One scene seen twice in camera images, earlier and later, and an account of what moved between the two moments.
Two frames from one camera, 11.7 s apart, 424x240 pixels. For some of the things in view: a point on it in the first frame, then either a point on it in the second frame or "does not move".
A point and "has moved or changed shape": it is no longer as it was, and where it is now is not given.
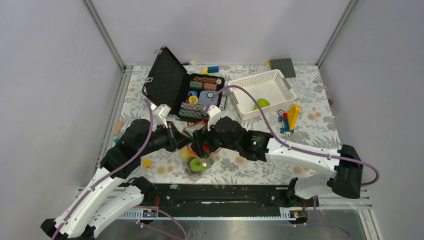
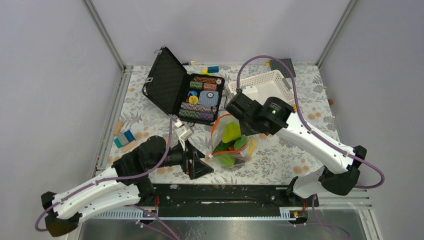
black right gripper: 201,136 to 246,130
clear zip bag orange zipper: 196,163 has moved or changed shape
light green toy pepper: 196,164 has moved or changed shape
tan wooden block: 118,127 does not move
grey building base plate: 285,65 does not move
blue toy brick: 212,69 does not move
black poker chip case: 187,95 does not move
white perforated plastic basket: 271,88 does not move
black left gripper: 176,138 to 195,169
